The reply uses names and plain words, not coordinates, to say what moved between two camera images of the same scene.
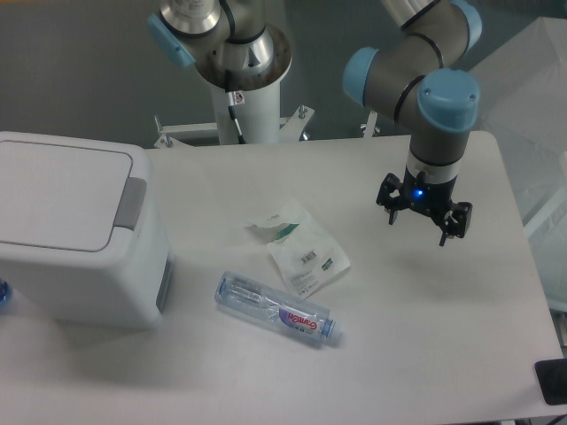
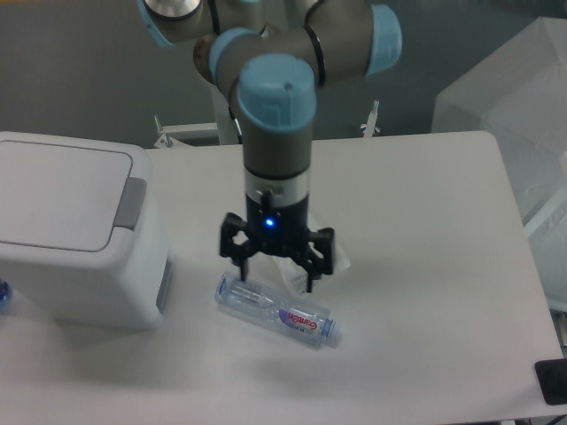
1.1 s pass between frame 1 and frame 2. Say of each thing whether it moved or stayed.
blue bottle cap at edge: stayed
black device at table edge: stayed
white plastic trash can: stayed
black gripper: moved
